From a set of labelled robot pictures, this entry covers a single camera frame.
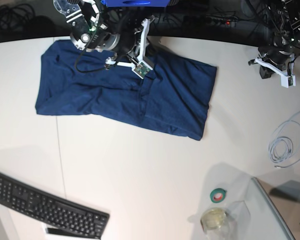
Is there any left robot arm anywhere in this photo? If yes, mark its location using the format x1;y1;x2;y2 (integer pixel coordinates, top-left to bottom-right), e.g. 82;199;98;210
245;0;300;88

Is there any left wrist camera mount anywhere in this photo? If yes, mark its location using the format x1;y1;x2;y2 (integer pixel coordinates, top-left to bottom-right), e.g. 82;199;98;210
248;53;296;88

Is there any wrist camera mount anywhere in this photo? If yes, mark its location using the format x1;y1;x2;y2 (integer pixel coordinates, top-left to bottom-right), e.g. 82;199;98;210
248;53;296;88
103;16;157;80

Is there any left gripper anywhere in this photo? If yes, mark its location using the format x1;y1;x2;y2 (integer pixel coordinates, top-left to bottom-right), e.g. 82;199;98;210
258;44;293;79

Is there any green tape roll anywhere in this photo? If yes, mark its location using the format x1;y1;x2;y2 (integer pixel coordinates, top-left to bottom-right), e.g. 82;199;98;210
209;188;227;203

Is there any black computer keyboard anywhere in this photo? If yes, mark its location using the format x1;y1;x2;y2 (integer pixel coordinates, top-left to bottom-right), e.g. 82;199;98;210
0;173;110;240

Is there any coiled white cable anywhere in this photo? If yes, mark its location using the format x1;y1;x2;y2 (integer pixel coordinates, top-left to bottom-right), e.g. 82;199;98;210
268;108;300;169

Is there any dark blue t-shirt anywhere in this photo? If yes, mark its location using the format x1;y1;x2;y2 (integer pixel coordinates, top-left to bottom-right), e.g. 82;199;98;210
35;40;217;141

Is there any black power strip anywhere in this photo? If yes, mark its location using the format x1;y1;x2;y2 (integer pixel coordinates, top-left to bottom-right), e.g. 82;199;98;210
182;14;239;28

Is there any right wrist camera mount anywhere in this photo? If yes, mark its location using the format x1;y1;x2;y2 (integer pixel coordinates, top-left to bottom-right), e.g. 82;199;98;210
103;16;157;80

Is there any clear glass jar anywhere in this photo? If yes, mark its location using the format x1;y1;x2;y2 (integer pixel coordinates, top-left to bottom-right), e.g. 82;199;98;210
200;207;234;240

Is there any blue box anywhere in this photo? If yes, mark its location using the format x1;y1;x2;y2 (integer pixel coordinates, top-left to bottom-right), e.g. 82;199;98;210
100;0;170;8

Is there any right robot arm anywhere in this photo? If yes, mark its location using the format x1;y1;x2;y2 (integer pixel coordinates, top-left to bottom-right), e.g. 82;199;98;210
53;0;144;54

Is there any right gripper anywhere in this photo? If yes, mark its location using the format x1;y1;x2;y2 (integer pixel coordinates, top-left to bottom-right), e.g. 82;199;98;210
113;27;142;58

